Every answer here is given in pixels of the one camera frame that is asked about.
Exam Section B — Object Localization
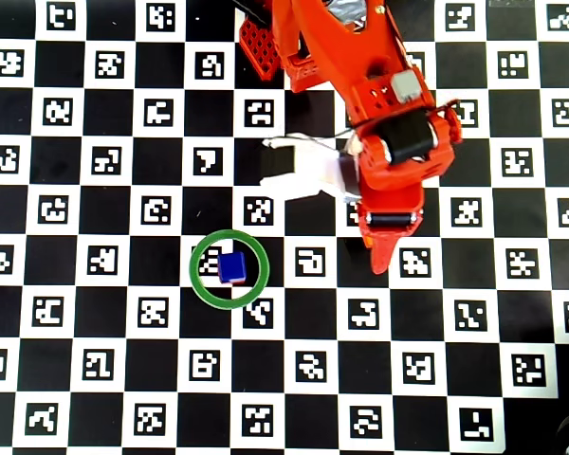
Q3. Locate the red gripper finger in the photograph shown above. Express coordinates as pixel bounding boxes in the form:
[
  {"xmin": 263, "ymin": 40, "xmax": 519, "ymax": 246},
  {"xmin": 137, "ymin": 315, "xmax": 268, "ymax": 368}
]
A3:
[{"xmin": 359, "ymin": 210, "xmax": 426, "ymax": 277}]

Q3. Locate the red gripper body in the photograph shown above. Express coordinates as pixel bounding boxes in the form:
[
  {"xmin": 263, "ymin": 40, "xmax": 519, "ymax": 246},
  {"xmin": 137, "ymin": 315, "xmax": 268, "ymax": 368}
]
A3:
[{"xmin": 358, "ymin": 176, "xmax": 427, "ymax": 218}]

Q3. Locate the blue cube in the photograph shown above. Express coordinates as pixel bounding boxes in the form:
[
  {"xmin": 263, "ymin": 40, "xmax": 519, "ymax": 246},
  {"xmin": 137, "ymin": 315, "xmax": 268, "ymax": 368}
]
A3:
[{"xmin": 216, "ymin": 250, "xmax": 248, "ymax": 284}]

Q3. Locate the red perforated robot base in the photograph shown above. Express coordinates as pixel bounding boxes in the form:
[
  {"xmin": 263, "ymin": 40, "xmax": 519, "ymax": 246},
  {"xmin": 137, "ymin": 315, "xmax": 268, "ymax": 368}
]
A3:
[{"xmin": 238, "ymin": 17, "xmax": 323, "ymax": 94}]

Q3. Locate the small gray block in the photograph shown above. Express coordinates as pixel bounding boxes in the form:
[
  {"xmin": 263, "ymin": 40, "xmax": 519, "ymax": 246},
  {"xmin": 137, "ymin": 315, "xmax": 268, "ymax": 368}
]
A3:
[{"xmin": 391, "ymin": 69, "xmax": 422, "ymax": 102}]

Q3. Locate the black white marker checkerboard mat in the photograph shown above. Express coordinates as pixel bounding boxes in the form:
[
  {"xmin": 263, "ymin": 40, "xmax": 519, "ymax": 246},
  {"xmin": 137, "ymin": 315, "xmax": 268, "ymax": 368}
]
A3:
[{"xmin": 0, "ymin": 0, "xmax": 569, "ymax": 451}]

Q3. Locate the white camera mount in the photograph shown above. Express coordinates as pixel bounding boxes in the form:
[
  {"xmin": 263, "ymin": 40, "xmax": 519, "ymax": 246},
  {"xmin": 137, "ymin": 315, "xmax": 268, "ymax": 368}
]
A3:
[{"xmin": 258, "ymin": 135, "xmax": 364, "ymax": 203}]

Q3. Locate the green ring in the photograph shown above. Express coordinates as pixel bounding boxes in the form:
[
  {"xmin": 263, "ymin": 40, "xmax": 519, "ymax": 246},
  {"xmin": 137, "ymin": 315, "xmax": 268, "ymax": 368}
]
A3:
[{"xmin": 189, "ymin": 228, "xmax": 271, "ymax": 311}]

